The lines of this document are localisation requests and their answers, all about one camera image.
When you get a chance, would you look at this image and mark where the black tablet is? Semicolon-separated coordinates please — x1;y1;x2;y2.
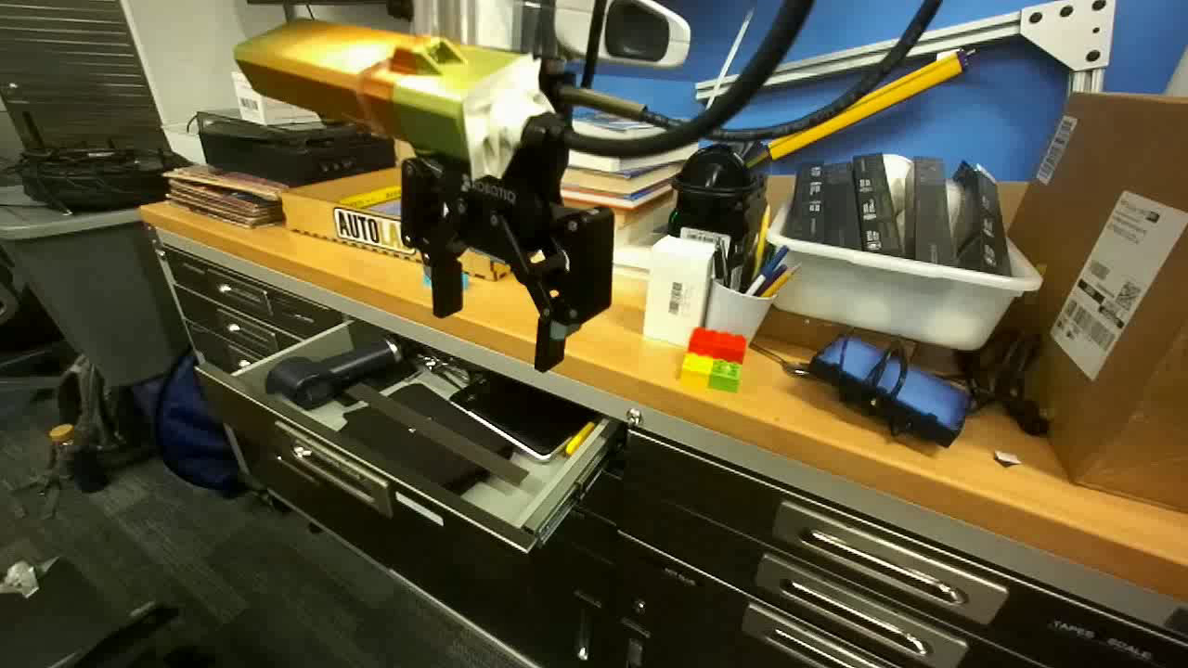
445;367;602;467

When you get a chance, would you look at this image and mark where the white thin rod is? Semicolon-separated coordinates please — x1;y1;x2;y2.
709;7;760;91

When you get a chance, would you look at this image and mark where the small white box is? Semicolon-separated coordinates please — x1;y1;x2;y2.
643;232;721;352

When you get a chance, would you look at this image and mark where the aluminium rail with bracket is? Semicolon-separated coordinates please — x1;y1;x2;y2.
689;0;1126;108

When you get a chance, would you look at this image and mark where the tangled black cable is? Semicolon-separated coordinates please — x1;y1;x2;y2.
968;327;1056;437

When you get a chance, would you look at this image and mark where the black flat electronic device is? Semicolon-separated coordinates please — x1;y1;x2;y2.
192;108;400;194

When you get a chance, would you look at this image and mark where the black bag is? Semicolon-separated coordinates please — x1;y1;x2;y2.
14;143;178;216

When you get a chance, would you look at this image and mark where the crumpled white paper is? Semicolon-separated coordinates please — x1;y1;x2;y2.
0;555;49;604

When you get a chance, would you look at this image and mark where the black flat case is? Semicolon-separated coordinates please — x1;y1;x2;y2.
336;382;532;495

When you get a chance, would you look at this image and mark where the long yellow bar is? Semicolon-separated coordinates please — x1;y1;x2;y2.
764;48;968;165

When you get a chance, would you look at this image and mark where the large cardboard box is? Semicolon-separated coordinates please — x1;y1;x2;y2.
998;87;1188;520

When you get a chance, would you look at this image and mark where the blue backpack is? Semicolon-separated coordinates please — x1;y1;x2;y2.
145;348;247;494

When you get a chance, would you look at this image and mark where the blue pouch with black straps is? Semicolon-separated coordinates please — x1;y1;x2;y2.
805;328;976;450

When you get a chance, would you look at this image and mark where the stack of brown notebooks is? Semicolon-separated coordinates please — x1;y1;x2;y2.
162;161;291;231

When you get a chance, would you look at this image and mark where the grey metal open drawer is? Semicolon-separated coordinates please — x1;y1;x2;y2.
197;314;622;555

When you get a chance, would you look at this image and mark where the blue pen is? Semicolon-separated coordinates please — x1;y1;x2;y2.
746;242;789;299

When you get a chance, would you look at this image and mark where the yellow pencil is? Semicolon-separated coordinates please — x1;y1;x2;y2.
556;419;607;463

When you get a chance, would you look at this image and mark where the yellow toy building brick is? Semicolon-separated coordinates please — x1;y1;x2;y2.
675;348;721;384

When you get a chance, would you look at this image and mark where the black handheld device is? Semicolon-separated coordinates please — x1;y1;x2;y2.
263;338;408;413

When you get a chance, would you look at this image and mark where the white shipping label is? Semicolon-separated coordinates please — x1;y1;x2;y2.
1045;189;1188;384

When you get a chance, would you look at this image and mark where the grey plastic cart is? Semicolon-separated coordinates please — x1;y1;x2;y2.
0;200;192;390

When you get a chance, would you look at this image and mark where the white plastic bin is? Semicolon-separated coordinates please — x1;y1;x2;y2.
764;200;1045;354

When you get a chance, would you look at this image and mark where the red toy building brick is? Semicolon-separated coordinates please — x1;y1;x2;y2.
687;327;748;367

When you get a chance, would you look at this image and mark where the black flat box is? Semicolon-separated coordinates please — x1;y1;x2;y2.
783;158;861;248
947;158;1014;279
904;155;965;270
851;152;918;259

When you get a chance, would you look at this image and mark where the white pen cup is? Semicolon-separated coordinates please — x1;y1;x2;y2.
701;274;775;345

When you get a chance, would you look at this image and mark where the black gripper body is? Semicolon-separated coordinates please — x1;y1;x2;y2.
463;108;571;291

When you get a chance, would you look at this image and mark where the stack of books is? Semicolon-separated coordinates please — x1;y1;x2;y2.
556;112;704;274

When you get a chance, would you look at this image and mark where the black workbench drawer cabinet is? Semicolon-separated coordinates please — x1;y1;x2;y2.
154;237;1188;668

